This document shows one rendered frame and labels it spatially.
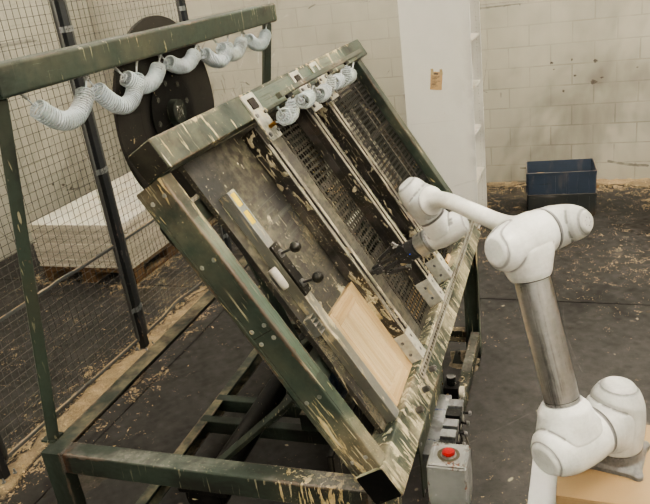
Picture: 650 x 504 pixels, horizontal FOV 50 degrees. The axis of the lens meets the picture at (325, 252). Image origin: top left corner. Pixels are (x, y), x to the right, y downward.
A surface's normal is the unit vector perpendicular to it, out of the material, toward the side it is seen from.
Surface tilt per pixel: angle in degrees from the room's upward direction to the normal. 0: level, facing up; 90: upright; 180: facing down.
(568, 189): 90
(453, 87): 90
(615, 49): 90
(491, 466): 0
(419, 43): 90
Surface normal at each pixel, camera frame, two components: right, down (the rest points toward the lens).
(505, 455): -0.12, -0.92
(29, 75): 0.95, 0.00
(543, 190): -0.25, 0.40
